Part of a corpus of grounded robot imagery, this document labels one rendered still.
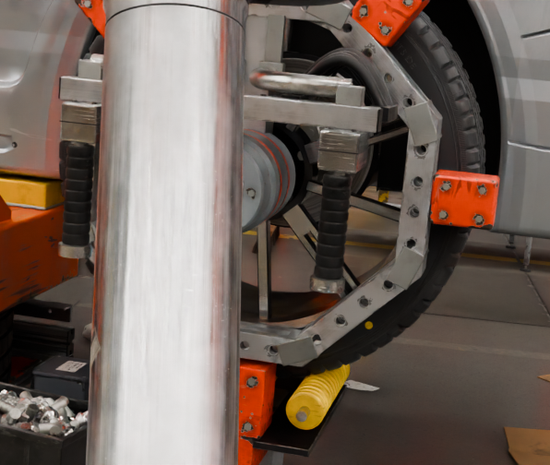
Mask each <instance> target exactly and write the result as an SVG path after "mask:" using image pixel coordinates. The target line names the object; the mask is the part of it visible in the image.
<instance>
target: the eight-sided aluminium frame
mask: <svg viewBox="0 0 550 465"><path fill-rule="evenodd" d="M352 9H353V5H352V3H351V2H350V1H349V0H346V1H343V2H340V3H338V4H333V5H326V6H276V5H261V4H251V3H249V8H248V16H260V17H268V16H269V14H271V15H283V16H285V18H288V19H300V20H310V21H321V22H324V23H325V24H326V25H327V26H328V28H329V29H330V30H331V32H332V33H333V34H334V35H335V37H336V38H337V39H338V40H339V42H340V43H341V44H342V46H343V47H344V48H345V47H349V48H354V49H356V50H359V51H360V52H362V53H363V54H364V55H365V56H367V57H368V58H370V59H371V60H372V61H373V62H374V64H375V65H376V66H377V69H378V70H379V72H380V74H381V76H382V77H383V79H384V82H385V84H386V86H387V89H388V91H389V96H390V98H391V100H392V103H396V104H398V105H399V108H398V115H399V116H400V117H401V119H402V120H403V121H404V123H405V124H406V125H407V126H408V127H409V136H408V145H407V153H406V162H405V171H404V179H403V188H402V197H401V213H400V222H399V230H398V239H397V247H396V256H395V258H394V259H393V260H392V261H390V262H389V263H388V264H387V265H386V266H385V267H383V268H382V269H381V270H379V271H378V272H377V273H375V274H374V275H373V276H372V277H370V278H369V279H368V280H366V281H365V282H364V283H362V284H361V285H360V286H358V287H357V288H356V289H354V290H353V291H352V292H350V293H349V294H348V295H346V296H345V297H344V298H343V299H341V300H340V301H339V302H337V303H336V304H335V305H333V306H332V307H331V308H330V309H329V310H328V311H326V312H325V313H324V314H323V315H321V316H320V317H318V318H317V319H316V320H315V321H313V322H312V323H311V324H309V325H308V326H307V327H305V328H304V329H303V330H300V329H293V328H281V327H274V326H268V325H261V324H255V323H248V322H242V321H241V322H240V358H245V359H251V360H257V361H263V362H270V363H275V364H282V365H283V366H285V365H293V366H300V367H303V366H305V365H306V364H308V363H309V362H310V361H312V360H313V359H315V358H317V357H318V356H319V355H320V354H321V353H322V352H323V351H324V350H326V349H327V348H328V347H329V346H331V345H332V344H333V343H335V342H336V341H337V340H339V339H340V338H342V337H343V336H344V335H345V334H347V333H348V332H349V331H351V330H352V329H353V328H355V327H356V326H358V325H359V324H360V323H362V322H363V321H364V320H365V319H367V318H368V317H369V316H371V315H372V314H374V313H375V311H377V310H378V309H379V308H381V307H382V306H383V305H384V304H386V303H387V302H389V301H390V300H391V299H393V298H394V297H395V296H397V295H398V294H399V293H401V292H402V291H403V290H407V289H408V288H409V286H410V285H411V284H413V283H414V282H415V281H417V280H418V279H420V278H421V277H422V275H423V273H424V270H425V267H426V259H427V253H428V252H429V249H428V242H429V233H430V226H431V223H430V222H429V221H428V216H429V208H430V199H431V191H432V183H433V176H434V175H435V173H436V168H437V160H438V152H439V144H440V138H441V137H442V134H441V127H442V119H443V117H442V115H441V114H440V112H439V111H438V110H437V109H436V107H435V106H434V105H433V103H432V101H431V100H428V98H427V97H426V96H425V95H424V93H423V92H422V91H421V89H420V88H419V87H418V86H417V84H416V83H415V82H414V81H413V79H412V78H411V77H410V76H409V74H408V73H407V72H406V71H405V69H404V68H403V67H402V66H401V64H400V63H399V62H398V60H397V59H396V58H395V57H394V55H393V54H392V53H391V52H390V50H389V49H388V48H387V47H383V46H381V45H380V44H379V43H378V42H377V41H376V40H375V39H374V38H373V37H372V36H371V34H369V33H368V32H367V31H366V29H364V28H363V27H362V26H361V25H360V24H359V23H358V22H356V21H355V20H354V19H353V18H352V17H351V16H350V14H351V13H352ZM351 26H352V31H351V32H350V31H349V29H350V27H351ZM369 50H371V51H372V55H371V57H370V56H369V54H368V52H369ZM389 74H391V75H392V80H391V81H389V78H388V75H389ZM408 98H409V99H411V100H412V106H411V105H409V104H408V102H407V101H408ZM89 145H92V146H94V148H95V154H94V156H93V158H94V166H93V178H92V181H93V186H92V189H91V191H92V200H91V211H90V213H91V217H90V232H89V234H90V243H91V244H92V254H91V257H89V260H90V261H91V262H92V264H93V265H94V264H95V244H96V222H97V202H98V181H99V160H100V143H95V144H90V143H89ZM422 145H423V146H425V148H426V151H423V150H422V149H421V146H422ZM417 176H419V177H421V178H422V180H423V181H422V182H421V181H419V180H418V178H417ZM414 208H416V209H418V210H419V212H418V211H416V210H415V209H414Z"/></svg>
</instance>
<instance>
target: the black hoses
mask: <svg viewBox="0 0 550 465"><path fill-rule="evenodd" d="M344 67H348V68H349V69H350V70H351V72H352V73H353V74H354V76H355V77H356V78H357V80H358V81H359V83H360V84H361V86H362V87H365V93H366V94H367V96H368V98H369V99H370V101H371V102H372V105H369V106H371V107H380V108H381V109H383V115H382V123H388V122H390V121H392V120H395V119H397V117H398V108H399V105H398V104H396V103H392V100H391V98H390V96H389V91H388V89H387V86H386V84H385V82H384V79H383V77H382V76H381V74H380V72H379V70H378V69H377V66H376V65H375V64H374V62H373V61H372V60H371V59H370V58H368V57H367V56H365V55H364V54H363V53H362V52H360V51H359V50H356V49H354V48H349V47H345V48H340V49H336V50H333V51H331V52H329V53H327V54H325V55H323V56H322V57H320V58H319V59H318V60H316V61H315V63H314V64H312V65H311V66H310V67H309V68H308V69H307V70H306V71H305V72H304V74H306V75H315V76H325V77H328V76H330V75H331V74H333V73H334V72H336V71H338V70H339V69H341V68H344ZM271 97H280V98H289V99H298V100H308V98H309V95H302V94H293V93H282V94H281V95H271Z"/></svg>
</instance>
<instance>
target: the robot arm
mask: <svg viewBox="0 0 550 465"><path fill-rule="evenodd" d="M343 1H346V0H103V3H102V4H103V10H104V13H105V14H106V16H105V36H104V57H103V78H102V119H101V140H100V160H99V181H98V202H97V222H96V244H95V264H94V285H93V306H92V326H91V346H90V388H89V408H88V430H87V450H86V465H238V437H239V380H240V322H241V264H242V206H243V147H244V89H245V20H246V19H247V16H248V8H249V3H251V4H261V5H276V6H326V5H333V4H338V3H340V2H343Z"/></svg>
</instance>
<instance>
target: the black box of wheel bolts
mask: <svg viewBox="0 0 550 465"><path fill-rule="evenodd" d="M88 408H89V402H88V401H85V400H81V399H73V398H69V397H65V396H61V395H56V394H53V393H49V392H44V391H40V390H36V389H32V388H28V387H21V386H17V385H12V384H8V383H4V382H0V465H86V450H87V430H88Z"/></svg>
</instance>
